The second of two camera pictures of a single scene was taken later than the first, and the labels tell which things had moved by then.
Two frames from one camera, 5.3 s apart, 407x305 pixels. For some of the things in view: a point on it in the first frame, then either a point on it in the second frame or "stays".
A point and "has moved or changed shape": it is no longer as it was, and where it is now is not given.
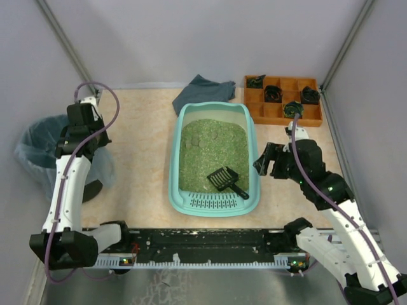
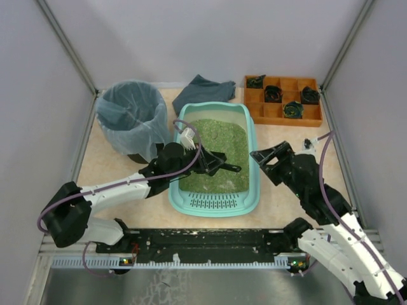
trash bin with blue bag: x=35 y=151 -> x=133 y=117
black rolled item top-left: x=256 y=82 stays
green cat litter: x=206 y=145 stays
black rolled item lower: x=291 y=108 stays
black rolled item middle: x=273 y=94 stays
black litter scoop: x=225 y=178 -> x=216 y=161
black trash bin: x=91 y=190 has moved or changed shape
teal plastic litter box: x=213 y=204 stays
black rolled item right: x=310 y=96 stays
